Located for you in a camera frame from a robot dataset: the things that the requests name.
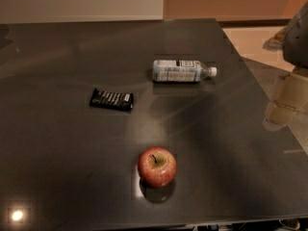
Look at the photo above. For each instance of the black rxbar chocolate wrapper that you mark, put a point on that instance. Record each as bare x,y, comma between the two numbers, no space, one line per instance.
112,100

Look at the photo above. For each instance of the clear plastic water bottle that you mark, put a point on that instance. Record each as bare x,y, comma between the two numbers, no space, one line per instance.
181,71

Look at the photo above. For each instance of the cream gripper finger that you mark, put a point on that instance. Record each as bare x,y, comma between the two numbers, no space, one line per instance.
290,95

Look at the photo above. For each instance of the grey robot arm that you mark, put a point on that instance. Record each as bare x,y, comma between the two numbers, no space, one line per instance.
295,45

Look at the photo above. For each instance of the red apple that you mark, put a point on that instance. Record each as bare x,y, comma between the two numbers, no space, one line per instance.
157,167

